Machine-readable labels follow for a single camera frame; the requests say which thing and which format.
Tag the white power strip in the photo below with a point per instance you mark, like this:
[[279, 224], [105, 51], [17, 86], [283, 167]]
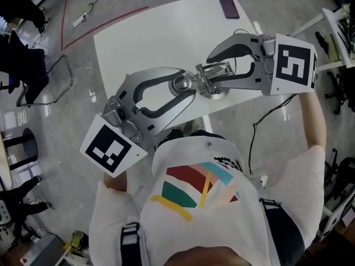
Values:
[[80, 20]]

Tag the white shelf rack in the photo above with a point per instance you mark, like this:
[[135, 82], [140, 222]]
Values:
[[337, 32]]

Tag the white table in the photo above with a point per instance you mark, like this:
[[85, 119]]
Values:
[[155, 37]]

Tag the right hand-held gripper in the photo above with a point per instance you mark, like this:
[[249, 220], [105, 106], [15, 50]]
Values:
[[292, 65]]

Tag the metal frame chair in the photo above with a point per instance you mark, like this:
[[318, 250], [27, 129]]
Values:
[[33, 65]]

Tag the person's right forearm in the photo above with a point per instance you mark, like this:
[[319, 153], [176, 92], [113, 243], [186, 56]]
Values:
[[312, 120]]

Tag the grey storage box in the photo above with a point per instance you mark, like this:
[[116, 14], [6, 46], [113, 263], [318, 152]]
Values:
[[45, 249]]

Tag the dark smartphone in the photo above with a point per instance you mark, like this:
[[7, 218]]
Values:
[[228, 7]]

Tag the black round stool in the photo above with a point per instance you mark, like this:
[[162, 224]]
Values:
[[27, 145]]

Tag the person's left forearm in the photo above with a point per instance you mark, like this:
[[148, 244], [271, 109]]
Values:
[[116, 184]]

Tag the person's grey shoe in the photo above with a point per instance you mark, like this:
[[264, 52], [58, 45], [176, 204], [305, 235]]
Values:
[[194, 125]]

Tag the person's black trousers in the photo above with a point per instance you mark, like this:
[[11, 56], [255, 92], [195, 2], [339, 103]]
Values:
[[173, 136]]

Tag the person's white printed t-shirt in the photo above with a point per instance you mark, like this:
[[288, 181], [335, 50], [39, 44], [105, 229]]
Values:
[[222, 226]]

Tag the black office chair base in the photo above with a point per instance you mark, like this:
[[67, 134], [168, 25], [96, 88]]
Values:
[[339, 90]]

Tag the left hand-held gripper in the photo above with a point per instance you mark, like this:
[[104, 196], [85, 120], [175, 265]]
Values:
[[111, 151]]

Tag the silver desk lamp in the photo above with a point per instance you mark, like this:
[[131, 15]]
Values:
[[215, 70]]

